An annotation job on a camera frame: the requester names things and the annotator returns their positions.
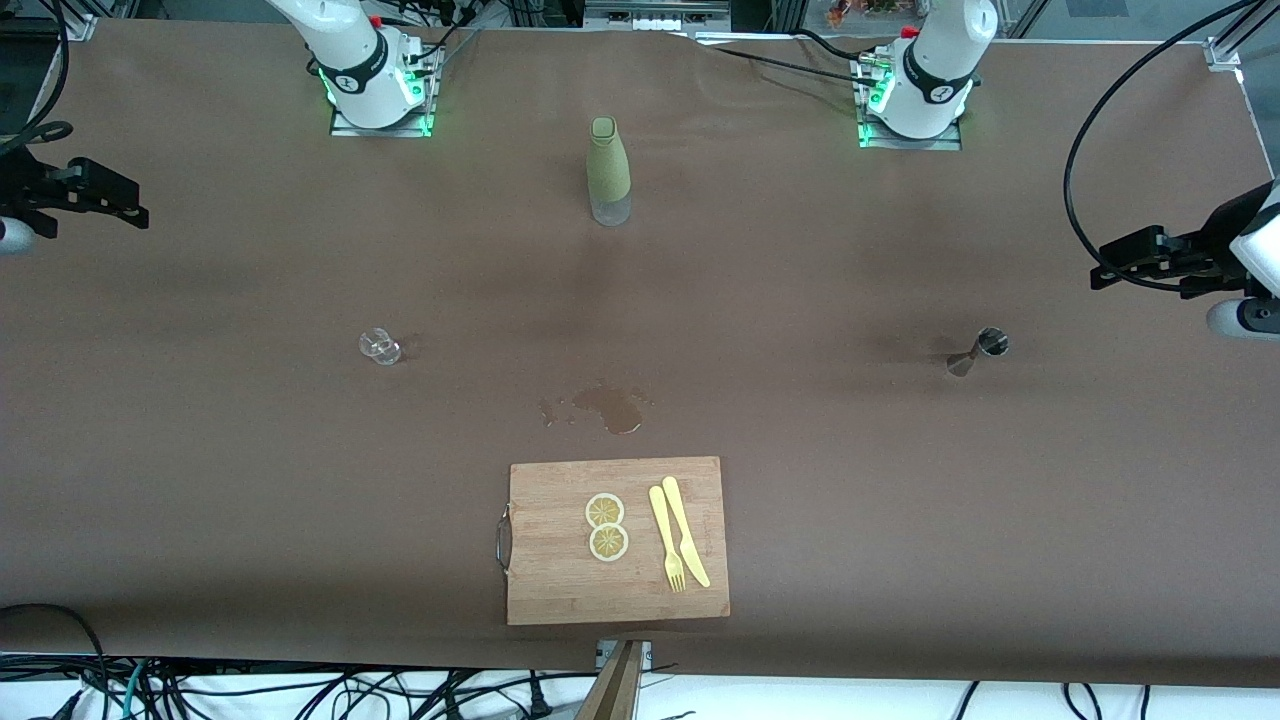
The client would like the steel double cone jigger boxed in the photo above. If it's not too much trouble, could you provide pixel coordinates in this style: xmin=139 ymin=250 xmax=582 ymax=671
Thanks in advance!
xmin=946 ymin=327 xmax=1010 ymax=378

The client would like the brown table cover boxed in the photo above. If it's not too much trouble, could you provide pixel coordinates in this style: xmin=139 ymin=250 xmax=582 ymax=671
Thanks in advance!
xmin=0 ymin=18 xmax=1280 ymax=689

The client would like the green sleeved glass bottle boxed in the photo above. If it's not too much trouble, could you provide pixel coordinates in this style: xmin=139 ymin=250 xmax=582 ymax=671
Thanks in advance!
xmin=587 ymin=116 xmax=633 ymax=227

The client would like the yellow plastic knife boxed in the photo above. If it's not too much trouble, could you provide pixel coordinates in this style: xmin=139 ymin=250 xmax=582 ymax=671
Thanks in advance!
xmin=661 ymin=476 xmax=712 ymax=588

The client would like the grey power strip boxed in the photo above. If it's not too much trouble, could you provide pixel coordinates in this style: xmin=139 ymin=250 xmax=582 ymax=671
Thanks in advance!
xmin=585 ymin=0 xmax=731 ymax=31

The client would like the liquid spill puddle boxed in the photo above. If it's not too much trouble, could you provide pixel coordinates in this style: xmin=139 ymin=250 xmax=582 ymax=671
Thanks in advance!
xmin=540 ymin=385 xmax=651 ymax=436

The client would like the yellow plastic fork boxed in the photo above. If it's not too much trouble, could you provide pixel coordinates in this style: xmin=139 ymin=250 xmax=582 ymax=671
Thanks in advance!
xmin=648 ymin=485 xmax=687 ymax=593

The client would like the wooden cutting board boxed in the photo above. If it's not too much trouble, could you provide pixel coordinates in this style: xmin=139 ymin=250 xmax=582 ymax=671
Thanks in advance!
xmin=497 ymin=456 xmax=731 ymax=627

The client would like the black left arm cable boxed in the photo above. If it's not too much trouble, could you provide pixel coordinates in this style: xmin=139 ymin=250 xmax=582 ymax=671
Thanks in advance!
xmin=1063 ymin=0 xmax=1280 ymax=293

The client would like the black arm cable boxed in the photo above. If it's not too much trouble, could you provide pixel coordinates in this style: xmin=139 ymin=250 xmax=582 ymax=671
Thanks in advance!
xmin=1063 ymin=0 xmax=1280 ymax=293
xmin=0 ymin=0 xmax=76 ymax=153

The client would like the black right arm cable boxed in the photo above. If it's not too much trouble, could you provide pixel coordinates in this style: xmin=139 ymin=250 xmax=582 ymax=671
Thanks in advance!
xmin=0 ymin=0 xmax=76 ymax=153

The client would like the aluminium frame profile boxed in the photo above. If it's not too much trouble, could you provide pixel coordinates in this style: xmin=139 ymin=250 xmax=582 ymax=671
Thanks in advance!
xmin=1205 ymin=0 xmax=1280 ymax=71

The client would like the black base cable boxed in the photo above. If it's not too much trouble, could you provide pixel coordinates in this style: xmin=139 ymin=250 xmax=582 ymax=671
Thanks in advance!
xmin=690 ymin=28 xmax=881 ymax=86

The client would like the black looped floor cable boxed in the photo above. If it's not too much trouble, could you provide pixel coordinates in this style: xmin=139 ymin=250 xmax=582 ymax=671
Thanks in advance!
xmin=0 ymin=603 xmax=113 ymax=720

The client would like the teal floor cable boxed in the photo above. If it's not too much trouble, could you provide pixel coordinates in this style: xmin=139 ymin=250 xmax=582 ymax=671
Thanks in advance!
xmin=118 ymin=660 xmax=151 ymax=720

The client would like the wooden camera post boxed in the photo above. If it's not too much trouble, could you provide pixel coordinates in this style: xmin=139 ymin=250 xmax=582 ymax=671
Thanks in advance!
xmin=575 ymin=640 xmax=653 ymax=720

